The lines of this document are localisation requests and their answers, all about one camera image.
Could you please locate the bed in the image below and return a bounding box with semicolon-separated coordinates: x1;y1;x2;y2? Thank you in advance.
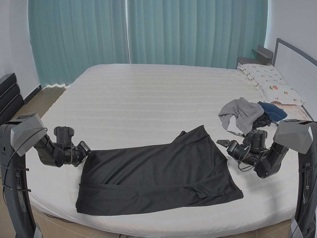
22;37;317;235

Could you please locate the black T-shirt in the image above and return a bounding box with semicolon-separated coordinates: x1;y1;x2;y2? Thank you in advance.
75;125;244;216

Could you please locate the pile of clothes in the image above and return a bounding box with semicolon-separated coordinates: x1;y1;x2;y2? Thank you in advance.
218;97;289;137

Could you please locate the blue-green curtain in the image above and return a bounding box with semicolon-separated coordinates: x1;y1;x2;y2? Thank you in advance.
127;0;269;70
28;0;130;87

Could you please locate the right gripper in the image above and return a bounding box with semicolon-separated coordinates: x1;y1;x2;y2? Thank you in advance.
217;139;246;161

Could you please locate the white printed pillow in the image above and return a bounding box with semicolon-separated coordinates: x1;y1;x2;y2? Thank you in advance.
237;63;304;106

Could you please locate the grey bedside table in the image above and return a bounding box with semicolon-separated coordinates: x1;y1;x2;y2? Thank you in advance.
238;45;273;66

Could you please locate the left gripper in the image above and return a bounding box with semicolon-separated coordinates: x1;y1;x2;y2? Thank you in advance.
73;140;91;164

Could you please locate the black chest of drawers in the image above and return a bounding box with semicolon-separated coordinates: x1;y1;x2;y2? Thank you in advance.
0;73;25;119

